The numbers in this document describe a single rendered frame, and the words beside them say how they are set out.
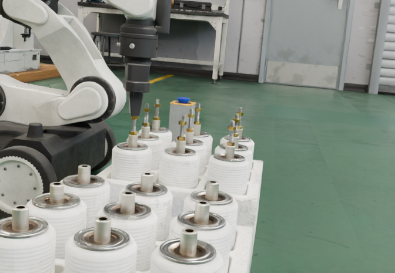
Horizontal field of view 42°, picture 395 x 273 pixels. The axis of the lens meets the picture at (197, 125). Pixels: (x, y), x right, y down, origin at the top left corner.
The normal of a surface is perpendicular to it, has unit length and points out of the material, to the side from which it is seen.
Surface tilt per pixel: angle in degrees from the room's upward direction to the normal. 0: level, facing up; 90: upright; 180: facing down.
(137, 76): 90
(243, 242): 0
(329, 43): 90
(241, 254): 0
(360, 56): 90
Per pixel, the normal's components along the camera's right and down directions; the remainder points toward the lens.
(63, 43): 0.03, 0.54
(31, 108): -0.15, 0.16
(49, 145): 0.76, -0.62
